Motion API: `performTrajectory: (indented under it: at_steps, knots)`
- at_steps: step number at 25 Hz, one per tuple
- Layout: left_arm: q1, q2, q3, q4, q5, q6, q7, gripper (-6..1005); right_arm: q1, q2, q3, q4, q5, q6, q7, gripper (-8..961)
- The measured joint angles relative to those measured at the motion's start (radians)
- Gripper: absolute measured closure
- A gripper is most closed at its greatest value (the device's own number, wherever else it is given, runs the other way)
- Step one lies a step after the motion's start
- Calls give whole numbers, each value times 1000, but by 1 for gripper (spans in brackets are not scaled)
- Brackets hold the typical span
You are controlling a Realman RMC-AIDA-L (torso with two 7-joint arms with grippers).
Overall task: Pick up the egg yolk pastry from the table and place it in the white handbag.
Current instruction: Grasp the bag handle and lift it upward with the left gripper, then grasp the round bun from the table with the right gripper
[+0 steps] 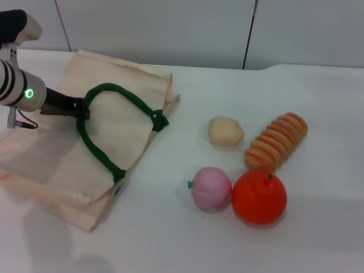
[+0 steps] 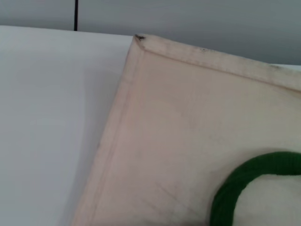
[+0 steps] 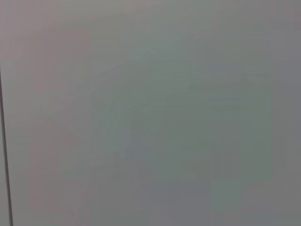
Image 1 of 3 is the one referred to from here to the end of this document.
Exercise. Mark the pink toy peach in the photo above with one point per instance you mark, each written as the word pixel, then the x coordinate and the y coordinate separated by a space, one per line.
pixel 210 189

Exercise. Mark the pale egg yolk pastry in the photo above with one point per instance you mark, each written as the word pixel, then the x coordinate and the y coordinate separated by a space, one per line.
pixel 226 131

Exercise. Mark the orange striped spiral bread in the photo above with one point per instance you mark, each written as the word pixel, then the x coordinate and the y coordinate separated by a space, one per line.
pixel 274 142

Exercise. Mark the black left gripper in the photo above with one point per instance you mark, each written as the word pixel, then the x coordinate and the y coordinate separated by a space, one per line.
pixel 58 103

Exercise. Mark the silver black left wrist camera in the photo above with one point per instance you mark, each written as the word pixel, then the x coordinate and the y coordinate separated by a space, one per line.
pixel 14 25

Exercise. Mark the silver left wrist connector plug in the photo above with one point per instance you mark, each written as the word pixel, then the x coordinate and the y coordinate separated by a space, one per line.
pixel 10 118

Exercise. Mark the orange toy fruit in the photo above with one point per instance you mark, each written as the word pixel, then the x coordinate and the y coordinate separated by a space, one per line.
pixel 257 200

